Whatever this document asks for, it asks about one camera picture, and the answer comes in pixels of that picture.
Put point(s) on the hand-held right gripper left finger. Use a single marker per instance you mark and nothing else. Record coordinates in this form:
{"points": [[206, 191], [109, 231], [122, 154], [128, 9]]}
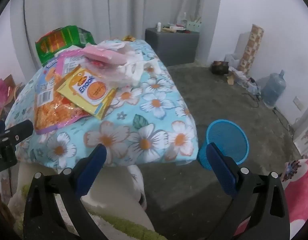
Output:
{"points": [[93, 170]]}

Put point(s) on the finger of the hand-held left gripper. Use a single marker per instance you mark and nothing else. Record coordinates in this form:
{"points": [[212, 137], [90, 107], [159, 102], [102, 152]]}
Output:
{"points": [[21, 130]]}

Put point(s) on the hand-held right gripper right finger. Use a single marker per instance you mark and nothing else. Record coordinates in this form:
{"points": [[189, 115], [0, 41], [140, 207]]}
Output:
{"points": [[221, 170]]}

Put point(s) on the blue mesh bin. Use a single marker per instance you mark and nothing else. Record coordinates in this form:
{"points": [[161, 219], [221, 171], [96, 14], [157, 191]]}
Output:
{"points": [[226, 135]]}

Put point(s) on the orange snack packet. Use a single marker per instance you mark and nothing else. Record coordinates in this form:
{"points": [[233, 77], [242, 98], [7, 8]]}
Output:
{"points": [[51, 110]]}

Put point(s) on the yellow snack packet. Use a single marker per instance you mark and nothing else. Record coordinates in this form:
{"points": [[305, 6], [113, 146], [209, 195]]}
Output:
{"points": [[93, 92]]}

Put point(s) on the green snack bag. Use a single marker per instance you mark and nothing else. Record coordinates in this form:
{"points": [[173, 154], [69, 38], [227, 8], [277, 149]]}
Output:
{"points": [[56, 40]]}

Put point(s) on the red packet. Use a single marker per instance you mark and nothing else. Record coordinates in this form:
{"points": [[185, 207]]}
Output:
{"points": [[96, 63]]}

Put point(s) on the white plastic bag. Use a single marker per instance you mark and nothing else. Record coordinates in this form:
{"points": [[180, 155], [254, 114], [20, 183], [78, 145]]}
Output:
{"points": [[134, 70]]}

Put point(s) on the pink packet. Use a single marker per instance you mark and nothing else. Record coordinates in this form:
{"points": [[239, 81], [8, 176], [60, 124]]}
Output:
{"points": [[103, 55]]}

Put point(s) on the person's leg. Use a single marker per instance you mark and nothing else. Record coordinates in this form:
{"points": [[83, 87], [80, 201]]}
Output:
{"points": [[113, 192]]}

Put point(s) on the pink and brown cardboard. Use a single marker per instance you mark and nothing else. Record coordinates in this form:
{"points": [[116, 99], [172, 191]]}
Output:
{"points": [[3, 92]]}

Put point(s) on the white shoe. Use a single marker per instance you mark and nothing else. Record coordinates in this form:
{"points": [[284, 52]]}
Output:
{"points": [[139, 180]]}

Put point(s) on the green fluffy rug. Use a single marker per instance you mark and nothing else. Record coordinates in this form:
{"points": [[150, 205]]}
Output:
{"points": [[129, 226]]}

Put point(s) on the blue floral blanket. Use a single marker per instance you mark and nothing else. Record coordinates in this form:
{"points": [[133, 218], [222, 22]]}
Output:
{"points": [[144, 120]]}

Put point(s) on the pink floral blanket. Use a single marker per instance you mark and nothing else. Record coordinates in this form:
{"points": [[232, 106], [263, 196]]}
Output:
{"points": [[299, 192]]}

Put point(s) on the white water dispenser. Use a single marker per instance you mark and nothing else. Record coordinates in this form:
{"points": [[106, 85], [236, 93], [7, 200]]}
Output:
{"points": [[304, 135]]}

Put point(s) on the paper scraps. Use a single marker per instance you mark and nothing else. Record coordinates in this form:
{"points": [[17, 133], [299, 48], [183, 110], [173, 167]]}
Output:
{"points": [[236, 76]]}

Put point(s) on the blue water jug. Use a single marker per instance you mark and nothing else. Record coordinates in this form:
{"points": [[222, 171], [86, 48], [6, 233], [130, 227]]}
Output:
{"points": [[272, 90]]}

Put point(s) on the black box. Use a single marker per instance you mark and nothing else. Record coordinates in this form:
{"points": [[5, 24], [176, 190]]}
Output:
{"points": [[219, 67]]}

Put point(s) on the crumpled white bag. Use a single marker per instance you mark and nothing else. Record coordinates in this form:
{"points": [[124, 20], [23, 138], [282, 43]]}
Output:
{"points": [[231, 60]]}

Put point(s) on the patterned paper roll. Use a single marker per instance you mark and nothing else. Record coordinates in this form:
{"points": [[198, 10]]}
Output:
{"points": [[251, 47]]}

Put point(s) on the white board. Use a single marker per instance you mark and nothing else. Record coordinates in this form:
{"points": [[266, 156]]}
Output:
{"points": [[241, 45]]}

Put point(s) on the grey cabinet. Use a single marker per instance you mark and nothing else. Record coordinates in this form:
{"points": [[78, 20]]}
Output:
{"points": [[174, 47]]}

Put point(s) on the yellow patterned cloth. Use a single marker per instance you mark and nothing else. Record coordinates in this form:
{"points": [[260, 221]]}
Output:
{"points": [[129, 38]]}

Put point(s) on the grey curtain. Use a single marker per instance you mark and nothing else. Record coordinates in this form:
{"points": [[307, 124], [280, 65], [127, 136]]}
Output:
{"points": [[93, 10]]}

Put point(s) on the green plastic basket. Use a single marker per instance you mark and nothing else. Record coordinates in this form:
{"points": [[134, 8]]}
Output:
{"points": [[194, 25]]}

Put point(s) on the pile of small toiletries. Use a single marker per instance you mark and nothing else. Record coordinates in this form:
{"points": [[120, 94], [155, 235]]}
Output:
{"points": [[174, 28]]}

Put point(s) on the small white bottle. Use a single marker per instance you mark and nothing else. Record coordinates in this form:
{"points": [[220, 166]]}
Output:
{"points": [[159, 27]]}

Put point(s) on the wall socket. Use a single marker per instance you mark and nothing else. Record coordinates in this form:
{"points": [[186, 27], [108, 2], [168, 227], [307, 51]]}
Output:
{"points": [[298, 103]]}

